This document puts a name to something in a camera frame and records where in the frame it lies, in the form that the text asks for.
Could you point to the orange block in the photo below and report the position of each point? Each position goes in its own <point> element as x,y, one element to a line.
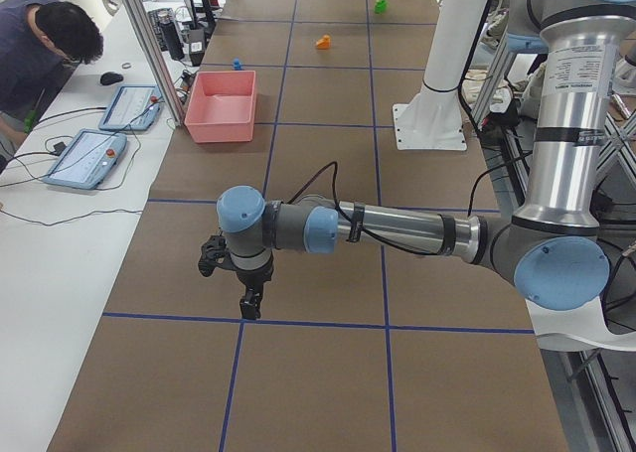
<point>324,43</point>

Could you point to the green block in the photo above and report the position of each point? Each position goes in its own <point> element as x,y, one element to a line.
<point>380,6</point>

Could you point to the pink plastic box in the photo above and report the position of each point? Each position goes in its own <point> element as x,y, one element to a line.
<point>221,107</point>

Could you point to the near teach pendant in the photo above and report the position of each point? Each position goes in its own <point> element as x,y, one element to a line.
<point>87,160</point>

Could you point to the teach pendant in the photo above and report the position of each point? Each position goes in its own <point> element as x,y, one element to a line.
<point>87,160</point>
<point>133,107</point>

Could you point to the far teach pendant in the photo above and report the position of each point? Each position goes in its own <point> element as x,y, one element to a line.
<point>133,107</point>

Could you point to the black computer mouse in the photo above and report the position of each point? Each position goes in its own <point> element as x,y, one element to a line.
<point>110,78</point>

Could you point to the black water bottle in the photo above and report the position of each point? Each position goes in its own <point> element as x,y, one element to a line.
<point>170,36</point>

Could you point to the seated person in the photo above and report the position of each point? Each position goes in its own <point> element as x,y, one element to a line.
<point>41,40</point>

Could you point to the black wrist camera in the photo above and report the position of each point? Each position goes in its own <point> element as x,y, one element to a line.
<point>214,255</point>

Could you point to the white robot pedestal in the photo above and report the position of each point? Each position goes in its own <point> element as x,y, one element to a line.
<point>433,120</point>

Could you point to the aluminium frame post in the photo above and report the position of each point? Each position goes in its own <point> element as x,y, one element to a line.
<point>142,28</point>

